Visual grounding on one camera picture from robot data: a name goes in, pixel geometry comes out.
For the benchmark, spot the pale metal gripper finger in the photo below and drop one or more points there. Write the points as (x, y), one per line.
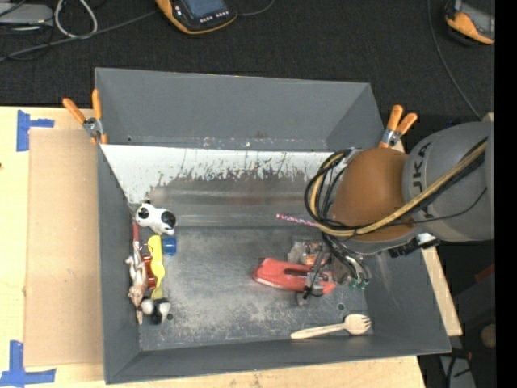
(303, 298)
(317, 284)

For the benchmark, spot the pink striped straw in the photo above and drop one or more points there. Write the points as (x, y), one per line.
(297, 219)

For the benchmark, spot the red flat plastic tool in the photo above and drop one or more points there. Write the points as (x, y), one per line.
(274, 274)

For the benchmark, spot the pale wooden spork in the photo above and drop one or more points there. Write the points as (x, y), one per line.
(347, 326)

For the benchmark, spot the grey metal bin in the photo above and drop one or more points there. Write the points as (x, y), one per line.
(226, 273)

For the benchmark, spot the blue plastic cap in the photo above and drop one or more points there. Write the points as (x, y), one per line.
(170, 246)

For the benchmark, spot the small black and white toy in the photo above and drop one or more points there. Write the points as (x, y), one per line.
(158, 310)

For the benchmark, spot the yellow plastic toy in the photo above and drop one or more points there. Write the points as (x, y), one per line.
(156, 253)

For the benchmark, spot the black and white toy cow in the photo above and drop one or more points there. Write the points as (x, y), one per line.
(155, 218)

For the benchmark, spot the beige toy animal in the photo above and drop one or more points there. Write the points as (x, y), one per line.
(137, 281)

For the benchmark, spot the brown cardboard board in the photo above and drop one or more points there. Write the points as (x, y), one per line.
(60, 249)

